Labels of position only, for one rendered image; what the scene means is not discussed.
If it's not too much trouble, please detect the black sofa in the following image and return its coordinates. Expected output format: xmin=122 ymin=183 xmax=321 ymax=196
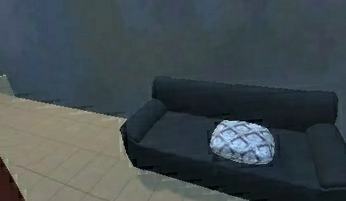
xmin=117 ymin=64 xmax=346 ymax=201

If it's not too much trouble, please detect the white patterned cushion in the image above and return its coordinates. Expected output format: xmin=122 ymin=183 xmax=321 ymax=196
xmin=207 ymin=116 xmax=277 ymax=168

